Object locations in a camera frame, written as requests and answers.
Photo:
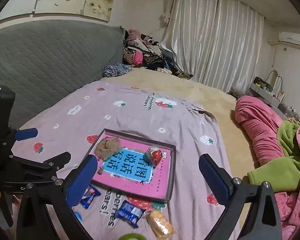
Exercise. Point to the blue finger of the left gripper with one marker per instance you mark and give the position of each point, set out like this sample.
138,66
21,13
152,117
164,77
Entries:
23,134

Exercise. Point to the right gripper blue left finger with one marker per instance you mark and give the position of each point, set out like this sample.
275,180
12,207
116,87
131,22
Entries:
79,179

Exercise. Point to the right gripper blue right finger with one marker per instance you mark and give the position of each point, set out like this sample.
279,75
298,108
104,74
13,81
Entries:
218,180

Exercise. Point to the blue oreo packet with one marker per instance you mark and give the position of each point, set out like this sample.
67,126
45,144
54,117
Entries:
89,195
130,213

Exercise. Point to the green fuzzy hair scrunchie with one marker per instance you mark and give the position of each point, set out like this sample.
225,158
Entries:
133,236

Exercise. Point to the yellow cracker packet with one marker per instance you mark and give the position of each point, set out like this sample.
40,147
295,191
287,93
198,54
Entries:
161,227

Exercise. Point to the pink strawberry print blanket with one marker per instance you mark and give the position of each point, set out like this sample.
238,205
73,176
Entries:
73,124

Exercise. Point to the brown fuzzy plush toy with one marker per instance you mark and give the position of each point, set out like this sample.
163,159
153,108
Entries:
107,147

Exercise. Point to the pink blue picture book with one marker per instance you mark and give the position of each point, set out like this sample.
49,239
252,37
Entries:
140,169

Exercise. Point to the green fleece garment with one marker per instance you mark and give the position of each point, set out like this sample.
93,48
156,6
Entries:
283,173

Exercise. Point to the dark shallow tray box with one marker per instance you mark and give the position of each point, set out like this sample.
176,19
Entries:
137,163

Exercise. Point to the red wrapped candy ball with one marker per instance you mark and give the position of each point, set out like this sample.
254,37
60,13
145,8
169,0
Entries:
155,155

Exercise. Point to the pink quilted duvet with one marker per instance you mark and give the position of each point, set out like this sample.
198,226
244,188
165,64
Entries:
261,123

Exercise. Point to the grey quilted headboard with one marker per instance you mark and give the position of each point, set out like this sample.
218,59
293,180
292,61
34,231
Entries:
45,61

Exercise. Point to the white side cabinet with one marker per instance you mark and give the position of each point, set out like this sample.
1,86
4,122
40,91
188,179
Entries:
279,107

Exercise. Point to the blue patterned cloth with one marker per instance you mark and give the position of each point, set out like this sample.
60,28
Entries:
116,70

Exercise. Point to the pile of clothes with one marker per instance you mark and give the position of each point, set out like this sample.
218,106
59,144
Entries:
141,50

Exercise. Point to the white striped curtains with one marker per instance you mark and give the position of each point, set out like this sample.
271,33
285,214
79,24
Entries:
217,41

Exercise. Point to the white air conditioner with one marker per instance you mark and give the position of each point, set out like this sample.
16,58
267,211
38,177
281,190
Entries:
289,38

